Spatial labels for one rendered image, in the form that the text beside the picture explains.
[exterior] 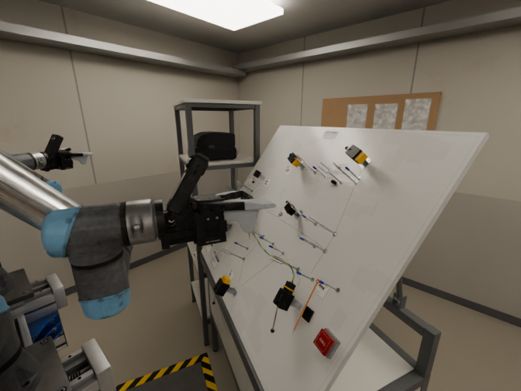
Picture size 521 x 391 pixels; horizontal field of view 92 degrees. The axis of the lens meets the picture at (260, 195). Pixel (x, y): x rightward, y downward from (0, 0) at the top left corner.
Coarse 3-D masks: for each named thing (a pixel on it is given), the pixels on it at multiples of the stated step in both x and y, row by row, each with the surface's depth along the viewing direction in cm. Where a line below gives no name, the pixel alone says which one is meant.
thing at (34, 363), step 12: (12, 360) 52; (24, 360) 54; (36, 360) 58; (0, 372) 49; (12, 372) 51; (24, 372) 54; (36, 372) 56; (0, 384) 49; (12, 384) 51; (24, 384) 54; (36, 384) 55
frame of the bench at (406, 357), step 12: (372, 324) 119; (216, 336) 191; (384, 336) 112; (216, 348) 194; (396, 348) 106; (228, 360) 145; (408, 360) 101; (396, 384) 92; (408, 384) 92; (420, 384) 94
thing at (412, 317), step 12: (396, 300) 104; (396, 312) 102; (408, 312) 99; (408, 324) 98; (420, 324) 93; (432, 336) 89; (420, 348) 94; (432, 348) 90; (420, 360) 95; (432, 360) 93; (420, 372) 95
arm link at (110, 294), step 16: (128, 256) 49; (80, 272) 39; (96, 272) 39; (112, 272) 41; (128, 272) 46; (80, 288) 40; (96, 288) 40; (112, 288) 41; (128, 288) 45; (96, 304) 40; (112, 304) 42
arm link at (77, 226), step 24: (48, 216) 36; (72, 216) 37; (96, 216) 38; (120, 216) 39; (48, 240) 35; (72, 240) 36; (96, 240) 38; (120, 240) 39; (72, 264) 38; (96, 264) 39
